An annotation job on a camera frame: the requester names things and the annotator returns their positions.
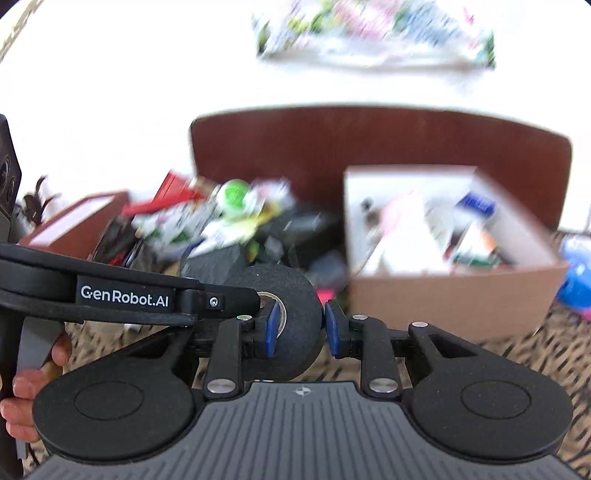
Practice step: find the white glove with pink cuff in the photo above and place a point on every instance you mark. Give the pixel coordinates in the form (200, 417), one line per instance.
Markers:
(406, 240)

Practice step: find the green and white round tub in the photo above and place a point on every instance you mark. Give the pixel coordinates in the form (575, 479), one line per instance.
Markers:
(235, 196)

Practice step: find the dark brown shoe box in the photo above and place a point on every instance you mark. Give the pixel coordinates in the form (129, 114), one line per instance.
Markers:
(69, 240)

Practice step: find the small pink item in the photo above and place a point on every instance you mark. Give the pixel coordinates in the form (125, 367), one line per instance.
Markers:
(325, 294)

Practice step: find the red book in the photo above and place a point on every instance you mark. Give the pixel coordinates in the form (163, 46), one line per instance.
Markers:
(173, 184)

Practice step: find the brown wooden headboard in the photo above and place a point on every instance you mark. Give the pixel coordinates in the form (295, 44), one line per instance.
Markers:
(323, 143)

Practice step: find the letter-printed tan blanket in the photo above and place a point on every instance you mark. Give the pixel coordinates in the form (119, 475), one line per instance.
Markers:
(554, 360)

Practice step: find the person's left hand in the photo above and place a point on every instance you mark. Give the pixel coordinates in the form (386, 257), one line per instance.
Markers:
(25, 406)

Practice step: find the floral printed cloth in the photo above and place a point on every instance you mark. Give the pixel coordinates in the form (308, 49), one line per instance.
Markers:
(369, 27)

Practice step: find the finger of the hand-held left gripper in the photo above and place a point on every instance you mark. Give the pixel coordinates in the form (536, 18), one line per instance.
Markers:
(226, 302)

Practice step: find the blue box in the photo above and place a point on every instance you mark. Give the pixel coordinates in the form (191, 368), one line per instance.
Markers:
(475, 205)

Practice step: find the black foam block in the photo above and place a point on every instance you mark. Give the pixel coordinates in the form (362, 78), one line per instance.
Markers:
(212, 263)

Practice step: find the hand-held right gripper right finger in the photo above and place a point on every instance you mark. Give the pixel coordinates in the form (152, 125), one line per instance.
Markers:
(332, 330)

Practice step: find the grey box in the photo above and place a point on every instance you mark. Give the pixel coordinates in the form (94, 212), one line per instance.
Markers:
(328, 270)

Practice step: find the blue plastic bag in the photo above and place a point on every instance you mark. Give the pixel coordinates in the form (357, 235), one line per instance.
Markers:
(575, 277)

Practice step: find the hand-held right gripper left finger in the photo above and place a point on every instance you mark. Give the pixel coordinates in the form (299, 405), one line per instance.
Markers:
(272, 330)

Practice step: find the black foam tape roll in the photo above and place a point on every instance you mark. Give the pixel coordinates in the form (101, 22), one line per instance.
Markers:
(300, 295)

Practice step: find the tan cardboard box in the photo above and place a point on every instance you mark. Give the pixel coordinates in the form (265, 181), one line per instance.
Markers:
(438, 300)

